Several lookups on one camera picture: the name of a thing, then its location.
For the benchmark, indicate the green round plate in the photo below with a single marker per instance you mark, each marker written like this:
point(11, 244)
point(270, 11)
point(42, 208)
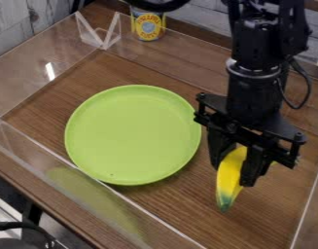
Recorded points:
point(132, 135)

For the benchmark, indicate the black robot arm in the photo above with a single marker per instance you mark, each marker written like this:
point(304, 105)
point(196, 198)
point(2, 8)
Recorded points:
point(270, 34)

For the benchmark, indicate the clear acrylic enclosure walls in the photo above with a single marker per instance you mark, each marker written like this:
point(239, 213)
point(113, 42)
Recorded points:
point(88, 54)

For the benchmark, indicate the yellow toy banana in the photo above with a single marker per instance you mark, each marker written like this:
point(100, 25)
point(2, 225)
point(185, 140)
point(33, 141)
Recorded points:
point(228, 180)

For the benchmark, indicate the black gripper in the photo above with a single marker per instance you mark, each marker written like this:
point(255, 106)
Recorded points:
point(245, 118)

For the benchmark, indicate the yellow labelled tin can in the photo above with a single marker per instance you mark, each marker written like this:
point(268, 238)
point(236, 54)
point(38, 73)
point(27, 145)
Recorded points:
point(148, 24)

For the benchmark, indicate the black metal table bracket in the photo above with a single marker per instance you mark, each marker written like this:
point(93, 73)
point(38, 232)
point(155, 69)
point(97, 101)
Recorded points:
point(35, 235)

